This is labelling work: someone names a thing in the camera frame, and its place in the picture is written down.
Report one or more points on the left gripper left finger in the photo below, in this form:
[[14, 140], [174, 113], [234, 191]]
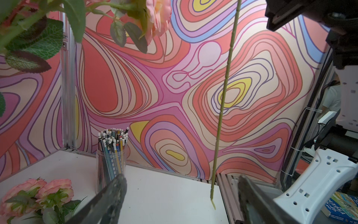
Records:
[[106, 206]]

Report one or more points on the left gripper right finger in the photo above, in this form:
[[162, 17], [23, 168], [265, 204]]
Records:
[[257, 207]]

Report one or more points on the pink peach rose spray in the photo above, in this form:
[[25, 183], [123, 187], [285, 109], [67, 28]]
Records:
[[47, 202]]

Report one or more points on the small pink rose stem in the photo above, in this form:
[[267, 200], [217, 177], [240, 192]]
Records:
[[222, 107]]

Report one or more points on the metal mesh pencil cup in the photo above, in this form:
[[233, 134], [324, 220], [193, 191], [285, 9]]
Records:
[[111, 155]]

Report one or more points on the peach rose bouquet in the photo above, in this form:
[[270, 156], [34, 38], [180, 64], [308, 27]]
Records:
[[29, 37]]

